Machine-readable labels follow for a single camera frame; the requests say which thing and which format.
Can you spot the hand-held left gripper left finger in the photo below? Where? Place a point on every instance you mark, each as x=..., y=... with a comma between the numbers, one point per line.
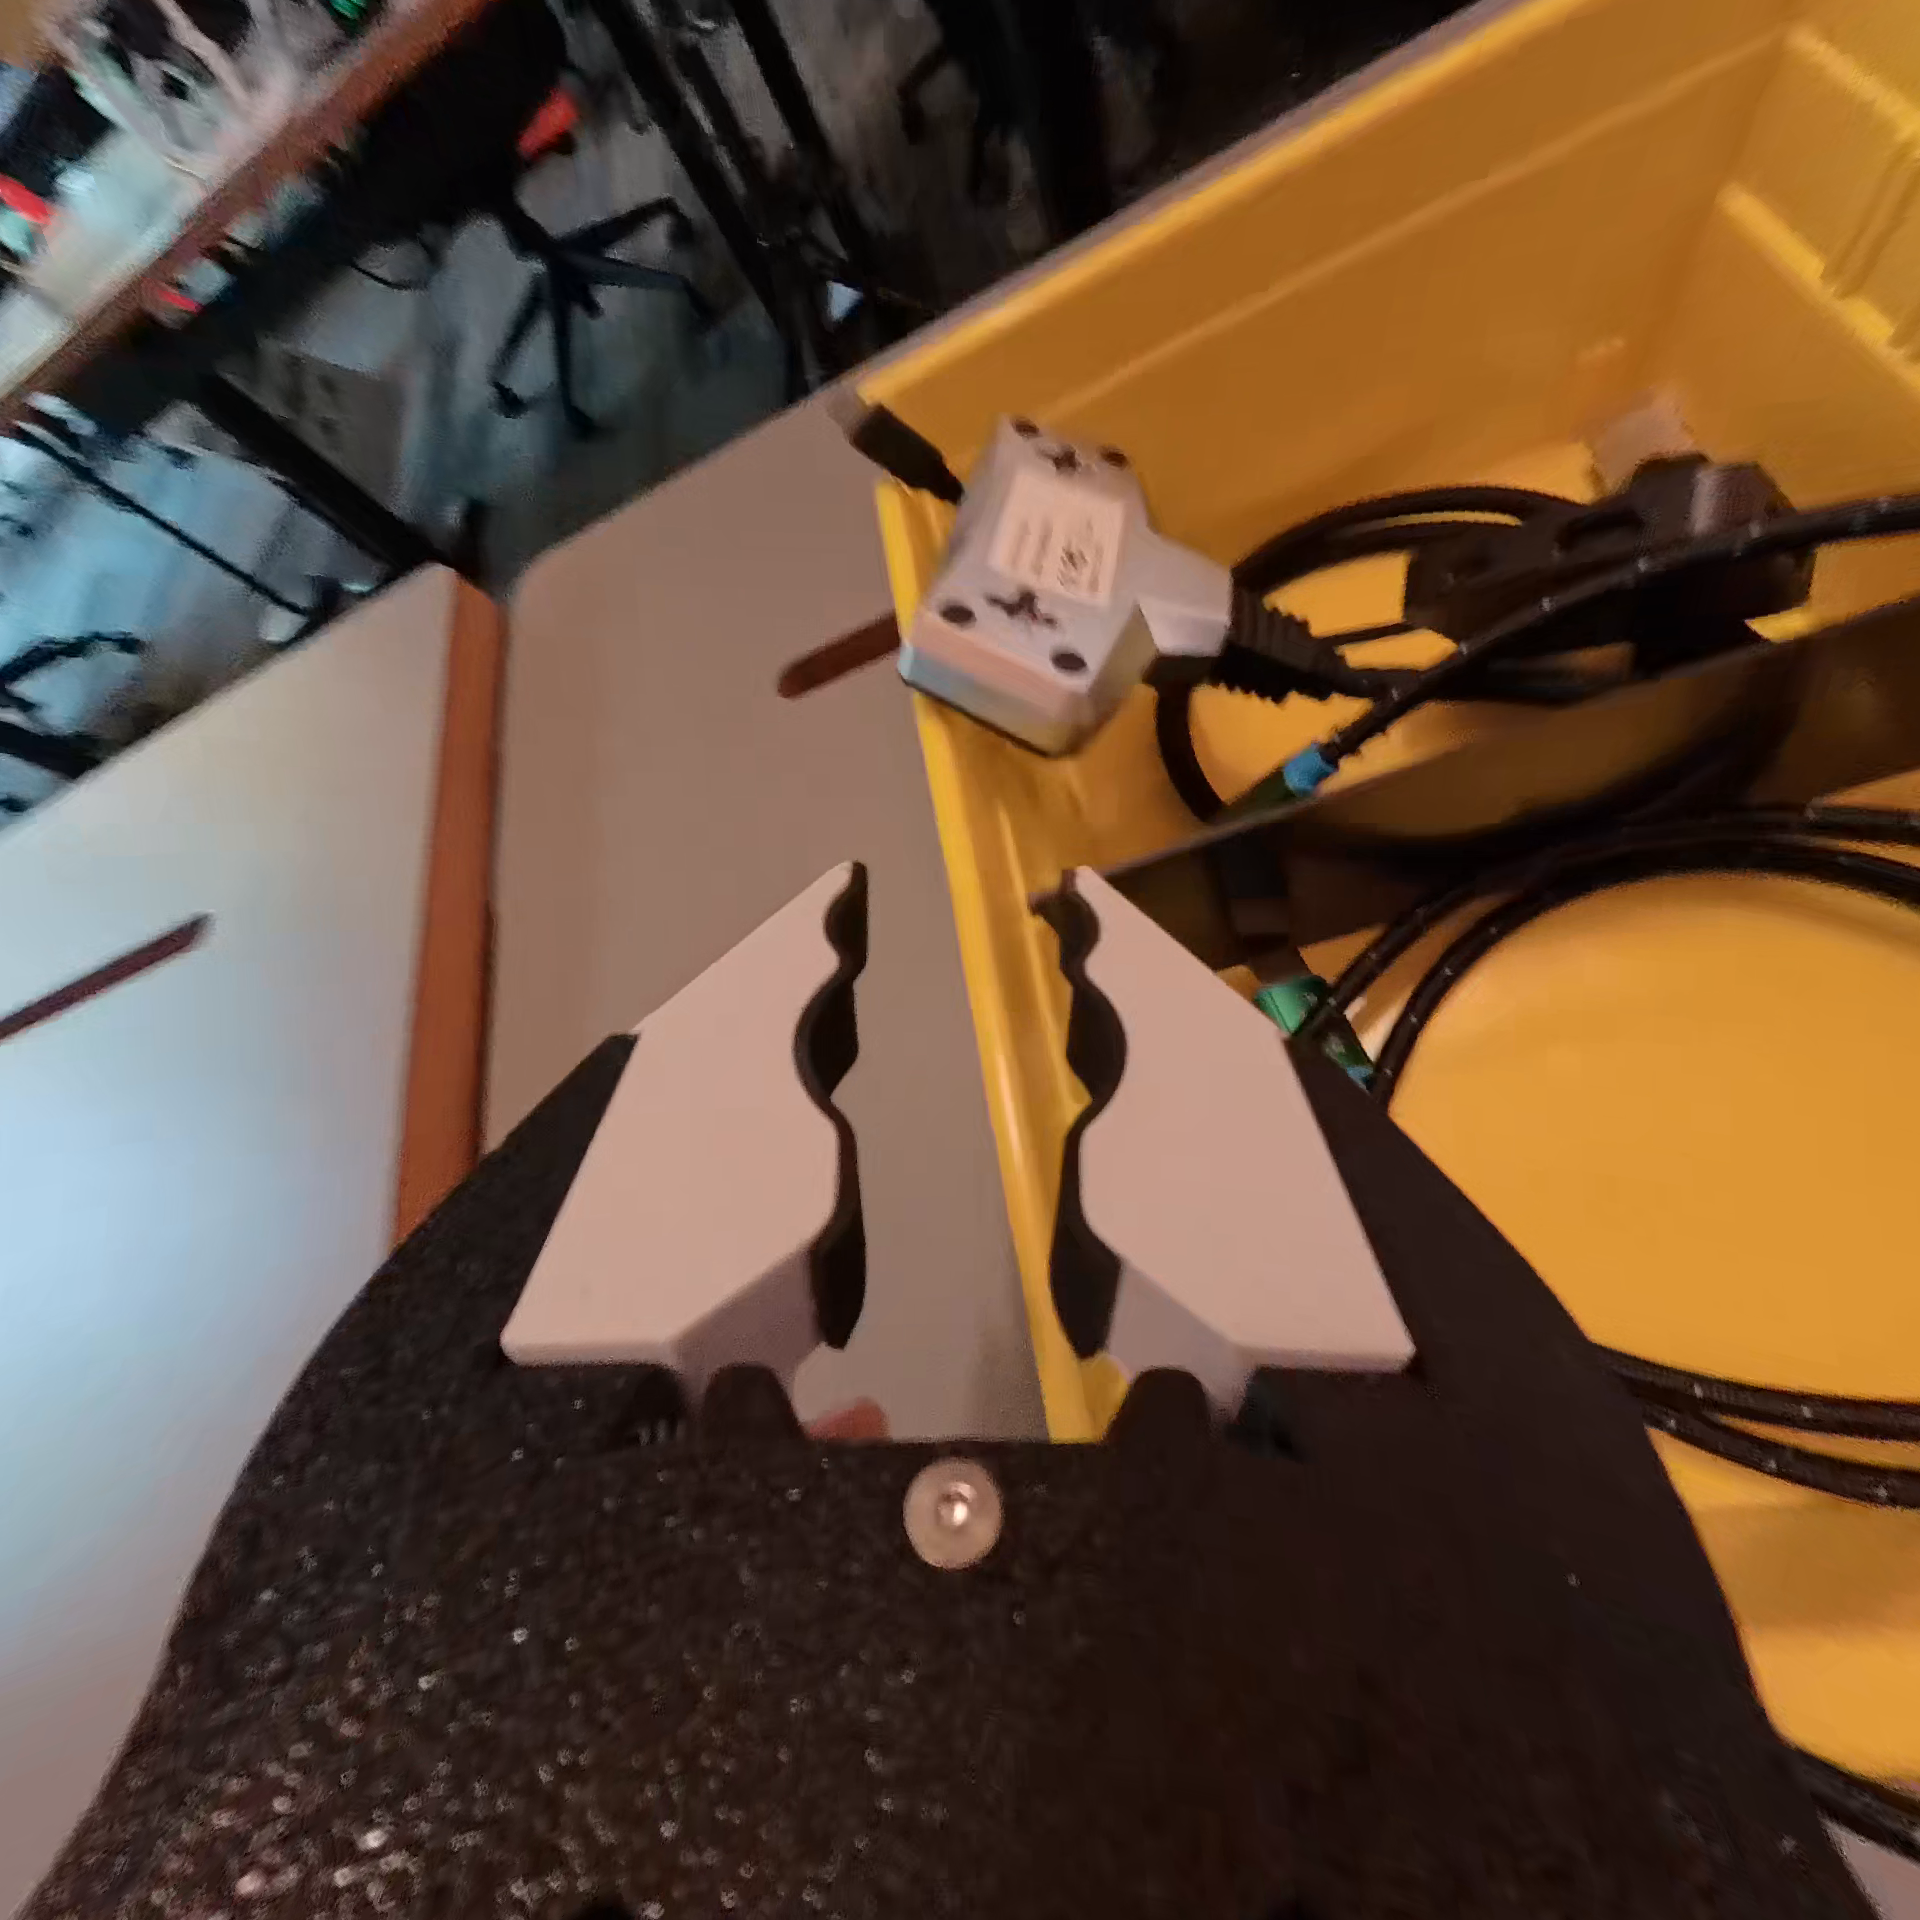
x=706, y=1170

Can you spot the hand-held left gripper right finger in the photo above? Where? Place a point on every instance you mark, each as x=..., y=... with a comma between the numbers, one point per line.
x=1214, y=1185

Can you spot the wooden edged desk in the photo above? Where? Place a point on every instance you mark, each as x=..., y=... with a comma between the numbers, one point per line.
x=226, y=210

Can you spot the black office chair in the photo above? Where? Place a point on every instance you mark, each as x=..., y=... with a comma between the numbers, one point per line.
x=563, y=283

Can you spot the grey multiport adapter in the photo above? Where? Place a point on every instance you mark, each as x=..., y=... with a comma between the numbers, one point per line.
x=1036, y=586

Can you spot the yellow plastic bin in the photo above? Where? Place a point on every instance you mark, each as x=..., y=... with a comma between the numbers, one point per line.
x=1589, y=1126

